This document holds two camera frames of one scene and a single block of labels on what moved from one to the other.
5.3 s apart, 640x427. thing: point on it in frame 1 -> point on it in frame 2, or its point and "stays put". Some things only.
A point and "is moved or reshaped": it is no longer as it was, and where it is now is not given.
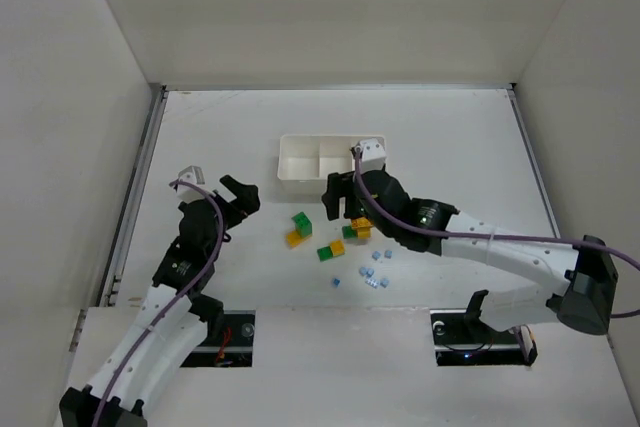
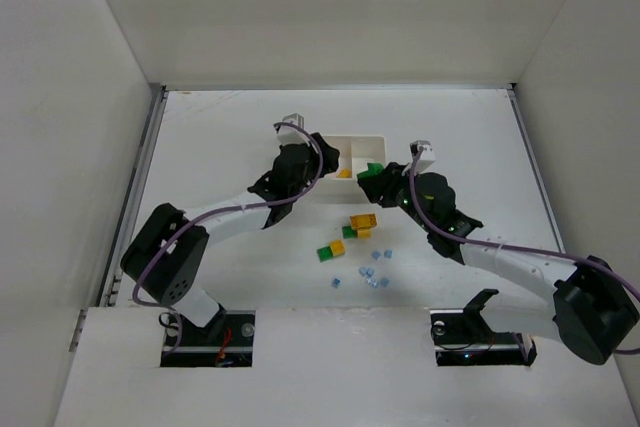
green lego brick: [303, 224] is moved or reshaped
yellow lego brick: [338, 247] stays put
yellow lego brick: [293, 238] is moved or reshaped
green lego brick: [325, 253] stays put
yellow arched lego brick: [363, 227] stays put
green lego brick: [348, 232] stays put
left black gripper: [228, 212] -> [324, 153]
